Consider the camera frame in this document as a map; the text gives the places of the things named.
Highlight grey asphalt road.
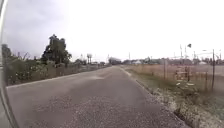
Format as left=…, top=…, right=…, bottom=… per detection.
left=5, top=65, right=190, bottom=128

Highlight row of distant buildings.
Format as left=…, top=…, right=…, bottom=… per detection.
left=108, top=56, right=224, bottom=66

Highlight large dark tree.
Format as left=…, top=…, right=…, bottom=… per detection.
left=40, top=33, right=73, bottom=66

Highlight dry grass field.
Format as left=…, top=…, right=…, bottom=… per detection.
left=128, top=63, right=224, bottom=77

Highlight row of distant poles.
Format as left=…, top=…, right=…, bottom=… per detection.
left=128, top=43, right=223, bottom=62

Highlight overgrown bushes and weeds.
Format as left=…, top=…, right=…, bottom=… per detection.
left=1, top=43, right=111, bottom=87

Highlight dry grass verge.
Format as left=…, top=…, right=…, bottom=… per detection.
left=120, top=65, right=224, bottom=128

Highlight wire fence with posts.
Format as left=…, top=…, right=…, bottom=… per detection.
left=141, top=49, right=224, bottom=93

